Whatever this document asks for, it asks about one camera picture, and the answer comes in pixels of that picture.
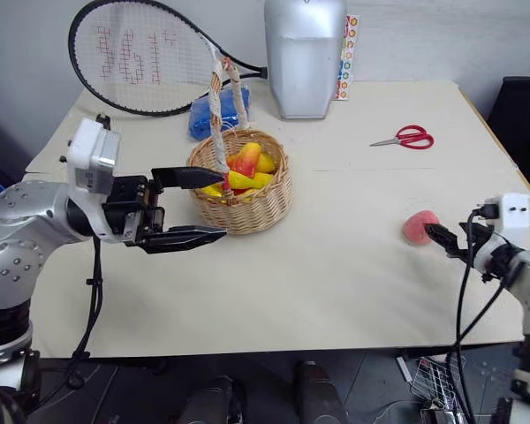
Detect metal wire rack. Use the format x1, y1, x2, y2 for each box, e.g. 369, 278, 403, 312
409, 352, 470, 414

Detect pink peach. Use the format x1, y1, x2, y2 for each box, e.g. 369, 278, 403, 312
401, 210, 440, 246

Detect silver plastic container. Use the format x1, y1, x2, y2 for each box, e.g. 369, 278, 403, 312
263, 0, 350, 121

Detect colourful sticker strip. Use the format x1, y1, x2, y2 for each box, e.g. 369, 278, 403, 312
333, 13, 361, 102

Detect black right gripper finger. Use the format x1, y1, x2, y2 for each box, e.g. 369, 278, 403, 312
432, 238, 461, 259
425, 223, 457, 243

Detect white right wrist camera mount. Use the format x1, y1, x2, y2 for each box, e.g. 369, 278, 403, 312
493, 191, 530, 231

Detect black tennis racket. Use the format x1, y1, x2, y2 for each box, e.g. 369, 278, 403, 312
67, 0, 270, 118

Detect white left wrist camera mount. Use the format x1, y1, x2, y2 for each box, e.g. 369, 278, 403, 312
64, 116, 122, 245

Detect long yellow fruit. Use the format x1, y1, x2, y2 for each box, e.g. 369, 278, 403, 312
226, 170, 276, 192

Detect wicker basket with handle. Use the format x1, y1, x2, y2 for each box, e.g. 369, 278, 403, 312
186, 56, 293, 236

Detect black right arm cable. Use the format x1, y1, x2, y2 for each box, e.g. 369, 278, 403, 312
448, 201, 505, 424

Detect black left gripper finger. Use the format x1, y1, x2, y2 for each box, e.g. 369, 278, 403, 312
150, 165, 228, 192
136, 224, 229, 255

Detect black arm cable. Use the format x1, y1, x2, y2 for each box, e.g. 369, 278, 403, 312
448, 201, 505, 424
65, 236, 106, 392

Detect small yellow round fruit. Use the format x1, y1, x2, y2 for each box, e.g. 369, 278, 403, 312
255, 152, 277, 175

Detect red yellow mango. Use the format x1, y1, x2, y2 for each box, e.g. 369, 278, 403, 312
228, 141, 263, 178

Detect red handled scissors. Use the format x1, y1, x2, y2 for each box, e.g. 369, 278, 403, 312
369, 125, 435, 151

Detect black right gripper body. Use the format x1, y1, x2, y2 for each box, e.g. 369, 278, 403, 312
450, 219, 492, 267

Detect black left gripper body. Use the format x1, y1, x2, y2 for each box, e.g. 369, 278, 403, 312
101, 175, 166, 246

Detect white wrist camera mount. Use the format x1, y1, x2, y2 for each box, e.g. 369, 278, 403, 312
64, 116, 122, 245
493, 191, 530, 231

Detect blue plastic bag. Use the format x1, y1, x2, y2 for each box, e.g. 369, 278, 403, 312
186, 83, 254, 143

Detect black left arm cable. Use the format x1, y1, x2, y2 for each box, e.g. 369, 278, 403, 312
65, 236, 106, 392

